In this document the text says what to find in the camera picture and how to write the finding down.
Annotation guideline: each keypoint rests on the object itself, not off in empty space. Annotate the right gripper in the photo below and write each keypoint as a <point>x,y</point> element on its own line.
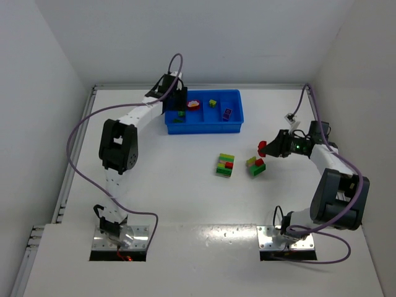
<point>282,144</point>

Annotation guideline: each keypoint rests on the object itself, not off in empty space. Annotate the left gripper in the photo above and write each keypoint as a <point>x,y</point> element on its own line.
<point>178,101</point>

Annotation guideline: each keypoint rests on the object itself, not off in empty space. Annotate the red curved lego brick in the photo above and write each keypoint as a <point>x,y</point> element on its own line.
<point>261,147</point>

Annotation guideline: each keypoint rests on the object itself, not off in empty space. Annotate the red flower lego brick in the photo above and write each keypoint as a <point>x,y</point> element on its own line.
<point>193,105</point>

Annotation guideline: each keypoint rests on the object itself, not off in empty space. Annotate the lime lego brick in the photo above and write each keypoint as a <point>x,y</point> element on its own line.
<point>212,103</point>

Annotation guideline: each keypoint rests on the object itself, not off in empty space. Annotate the purple paw lego brick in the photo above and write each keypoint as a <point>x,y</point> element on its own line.
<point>227,114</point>

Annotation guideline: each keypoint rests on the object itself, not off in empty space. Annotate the large lego block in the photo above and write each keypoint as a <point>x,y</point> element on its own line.
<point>225,164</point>

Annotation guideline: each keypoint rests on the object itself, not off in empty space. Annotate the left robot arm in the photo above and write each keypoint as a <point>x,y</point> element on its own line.
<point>119,147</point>

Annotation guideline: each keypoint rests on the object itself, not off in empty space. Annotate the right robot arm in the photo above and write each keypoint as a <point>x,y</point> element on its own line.
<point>341,194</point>

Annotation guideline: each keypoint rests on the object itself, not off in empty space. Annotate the small stacked lego block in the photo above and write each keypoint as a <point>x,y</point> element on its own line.
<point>255,166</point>

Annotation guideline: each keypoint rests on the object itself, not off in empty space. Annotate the blue plastic sorting bin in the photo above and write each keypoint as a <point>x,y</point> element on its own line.
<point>208,120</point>

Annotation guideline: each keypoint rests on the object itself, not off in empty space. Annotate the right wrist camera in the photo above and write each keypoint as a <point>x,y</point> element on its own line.
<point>291,120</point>

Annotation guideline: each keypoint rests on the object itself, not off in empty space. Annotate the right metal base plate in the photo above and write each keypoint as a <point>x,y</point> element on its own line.
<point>270,239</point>

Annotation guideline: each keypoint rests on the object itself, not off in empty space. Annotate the metal base plate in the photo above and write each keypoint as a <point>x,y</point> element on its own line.
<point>270,239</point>
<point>131,238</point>

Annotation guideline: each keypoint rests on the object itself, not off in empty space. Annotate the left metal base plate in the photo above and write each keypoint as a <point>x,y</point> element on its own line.
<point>131,238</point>

